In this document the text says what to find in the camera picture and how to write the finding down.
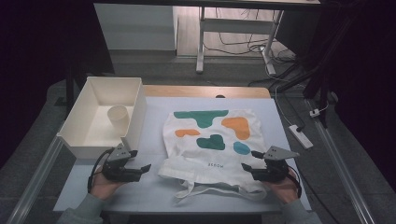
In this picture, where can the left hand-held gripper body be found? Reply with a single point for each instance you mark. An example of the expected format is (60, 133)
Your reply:
(120, 172)

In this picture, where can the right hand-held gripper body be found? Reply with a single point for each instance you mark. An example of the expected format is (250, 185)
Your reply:
(274, 171)

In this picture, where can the white paper cup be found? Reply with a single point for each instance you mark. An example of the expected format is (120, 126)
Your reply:
(118, 116)

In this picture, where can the white plastic box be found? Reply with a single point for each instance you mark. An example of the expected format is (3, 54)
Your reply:
(93, 137)

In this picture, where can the white patterned tote bag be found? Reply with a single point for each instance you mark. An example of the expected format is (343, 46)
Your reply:
(193, 155)

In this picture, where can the person's right hand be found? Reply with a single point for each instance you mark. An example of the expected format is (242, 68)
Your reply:
(286, 189)

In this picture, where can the person's left hand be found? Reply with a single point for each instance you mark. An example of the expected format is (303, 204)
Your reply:
(101, 186)

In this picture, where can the light blue table mat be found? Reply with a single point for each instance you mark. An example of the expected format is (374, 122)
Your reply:
(155, 189)

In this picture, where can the white power strip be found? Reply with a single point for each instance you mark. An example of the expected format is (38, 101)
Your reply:
(301, 137)

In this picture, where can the black table grommet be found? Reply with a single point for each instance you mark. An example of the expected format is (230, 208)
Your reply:
(220, 96)

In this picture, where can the small white adapter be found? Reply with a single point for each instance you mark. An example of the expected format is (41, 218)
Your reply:
(315, 112)

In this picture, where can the black tripod stand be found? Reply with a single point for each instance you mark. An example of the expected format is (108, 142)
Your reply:
(322, 77)

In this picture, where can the white cabinet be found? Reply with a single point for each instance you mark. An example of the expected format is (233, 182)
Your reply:
(137, 28)

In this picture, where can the metal rail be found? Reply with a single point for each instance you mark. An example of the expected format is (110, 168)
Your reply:
(342, 174)
(34, 183)

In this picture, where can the white desk frame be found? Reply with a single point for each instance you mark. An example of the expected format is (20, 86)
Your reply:
(236, 26)

